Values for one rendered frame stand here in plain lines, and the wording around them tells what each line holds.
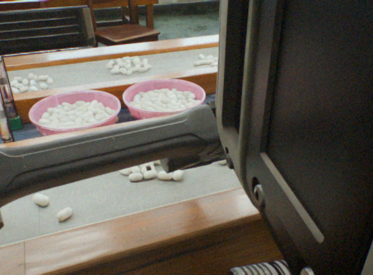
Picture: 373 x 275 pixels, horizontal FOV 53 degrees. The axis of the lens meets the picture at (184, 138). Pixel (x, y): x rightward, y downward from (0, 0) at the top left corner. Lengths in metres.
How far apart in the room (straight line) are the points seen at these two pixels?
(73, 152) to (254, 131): 0.33
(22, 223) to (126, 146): 0.40
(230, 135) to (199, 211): 0.56
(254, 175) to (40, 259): 0.58
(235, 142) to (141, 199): 0.65
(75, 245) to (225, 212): 0.28
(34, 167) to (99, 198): 0.41
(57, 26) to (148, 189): 0.39
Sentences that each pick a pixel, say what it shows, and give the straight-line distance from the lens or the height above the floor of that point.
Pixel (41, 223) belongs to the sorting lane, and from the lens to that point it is 0.81.
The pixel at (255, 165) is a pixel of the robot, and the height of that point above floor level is 1.17.
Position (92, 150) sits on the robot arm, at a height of 1.02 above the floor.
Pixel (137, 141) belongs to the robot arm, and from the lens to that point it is 0.48.
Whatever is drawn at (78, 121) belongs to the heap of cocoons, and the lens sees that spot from 1.16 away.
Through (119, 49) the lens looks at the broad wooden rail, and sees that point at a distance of 1.71.
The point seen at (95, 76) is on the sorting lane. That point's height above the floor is 0.74.
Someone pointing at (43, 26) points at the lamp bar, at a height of 1.08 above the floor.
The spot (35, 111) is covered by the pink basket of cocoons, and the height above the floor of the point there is 0.75.
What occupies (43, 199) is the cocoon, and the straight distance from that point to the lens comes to 0.84.
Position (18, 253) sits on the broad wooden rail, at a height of 0.76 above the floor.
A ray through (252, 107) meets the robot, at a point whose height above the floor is 1.20.
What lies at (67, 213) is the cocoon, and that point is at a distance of 0.79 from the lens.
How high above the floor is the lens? 1.26
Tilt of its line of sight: 30 degrees down
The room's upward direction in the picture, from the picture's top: straight up
